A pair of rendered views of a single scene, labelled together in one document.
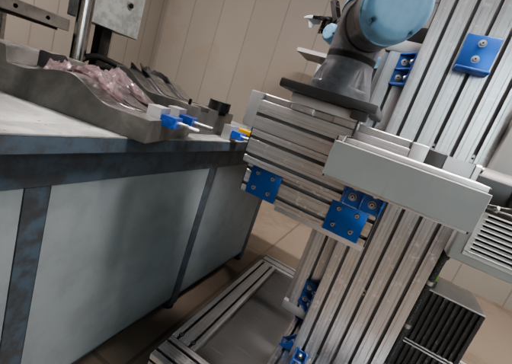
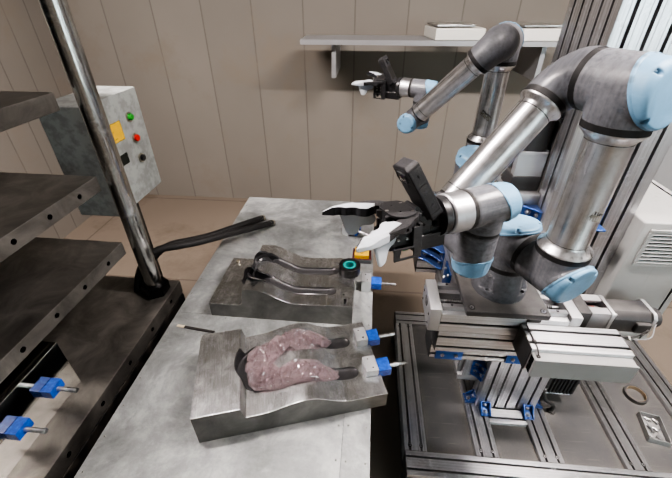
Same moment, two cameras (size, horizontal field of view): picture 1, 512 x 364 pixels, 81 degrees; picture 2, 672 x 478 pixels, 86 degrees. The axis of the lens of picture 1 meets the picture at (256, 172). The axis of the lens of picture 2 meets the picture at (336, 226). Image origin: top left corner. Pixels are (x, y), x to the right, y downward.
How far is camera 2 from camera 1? 0.99 m
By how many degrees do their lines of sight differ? 25
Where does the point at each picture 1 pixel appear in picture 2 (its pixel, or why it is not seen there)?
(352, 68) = (517, 282)
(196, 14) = (109, 3)
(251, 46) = (218, 31)
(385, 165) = (573, 366)
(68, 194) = not seen: hidden behind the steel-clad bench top
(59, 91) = (302, 411)
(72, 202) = not seen: hidden behind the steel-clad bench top
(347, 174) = (547, 374)
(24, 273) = not seen: outside the picture
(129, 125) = (370, 402)
